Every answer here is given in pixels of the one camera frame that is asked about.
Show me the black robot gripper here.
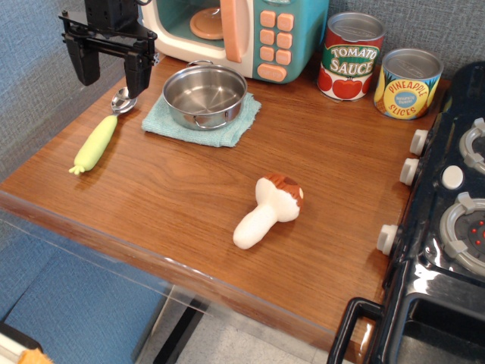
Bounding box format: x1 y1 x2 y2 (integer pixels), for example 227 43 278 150
59 1 158 99

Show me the small stainless steel pot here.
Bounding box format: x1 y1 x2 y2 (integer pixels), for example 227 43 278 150
162 61 248 131

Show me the teal folded cloth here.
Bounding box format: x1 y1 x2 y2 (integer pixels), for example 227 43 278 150
142 93 261 147

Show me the orange microwave turntable plate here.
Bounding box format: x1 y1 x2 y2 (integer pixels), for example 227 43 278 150
189 7 224 40

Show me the teal toy microwave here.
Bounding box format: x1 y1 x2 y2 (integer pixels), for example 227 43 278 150
142 1 329 84

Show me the plush toy mushroom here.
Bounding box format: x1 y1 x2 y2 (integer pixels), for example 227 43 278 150
233 173 304 249

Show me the tomato sauce can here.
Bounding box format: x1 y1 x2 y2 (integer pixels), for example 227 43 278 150
318 11 386 101

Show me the pineapple slices can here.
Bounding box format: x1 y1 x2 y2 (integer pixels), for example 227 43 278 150
374 48 443 120

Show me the orange fuzzy object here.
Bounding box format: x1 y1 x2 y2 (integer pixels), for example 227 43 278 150
17 349 54 364

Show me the black toy stove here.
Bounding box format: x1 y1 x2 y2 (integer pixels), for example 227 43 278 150
327 61 484 363

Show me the spoon with green handle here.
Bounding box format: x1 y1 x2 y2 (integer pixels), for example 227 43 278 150
69 86 137 175

